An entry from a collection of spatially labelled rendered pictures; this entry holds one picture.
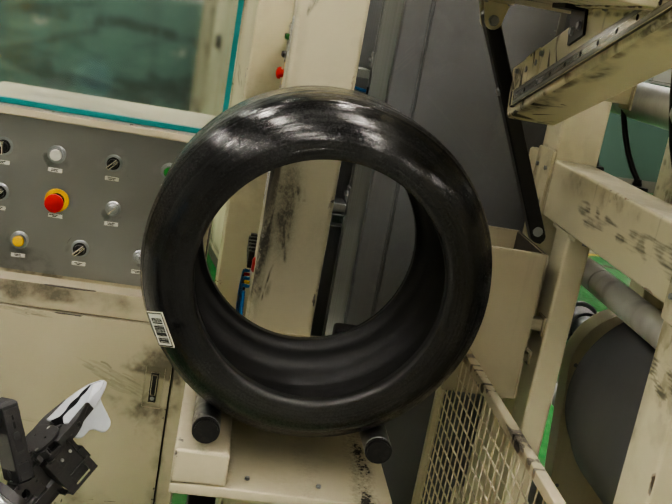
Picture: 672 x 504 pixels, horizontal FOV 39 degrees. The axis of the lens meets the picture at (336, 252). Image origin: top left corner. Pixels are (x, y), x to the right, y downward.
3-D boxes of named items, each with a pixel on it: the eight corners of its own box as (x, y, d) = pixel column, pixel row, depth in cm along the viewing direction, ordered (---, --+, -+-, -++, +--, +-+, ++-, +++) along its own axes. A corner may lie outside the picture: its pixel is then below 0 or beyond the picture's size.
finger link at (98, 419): (123, 403, 139) (81, 451, 134) (98, 375, 136) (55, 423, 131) (134, 404, 137) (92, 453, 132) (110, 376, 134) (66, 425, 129)
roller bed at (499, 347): (423, 352, 202) (451, 219, 195) (489, 361, 204) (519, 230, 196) (441, 389, 183) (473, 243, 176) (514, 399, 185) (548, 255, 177)
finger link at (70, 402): (111, 401, 141) (70, 449, 136) (88, 374, 139) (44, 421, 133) (122, 403, 139) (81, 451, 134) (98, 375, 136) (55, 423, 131)
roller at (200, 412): (222, 338, 181) (227, 359, 182) (199, 342, 181) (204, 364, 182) (216, 416, 148) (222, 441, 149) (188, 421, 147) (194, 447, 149)
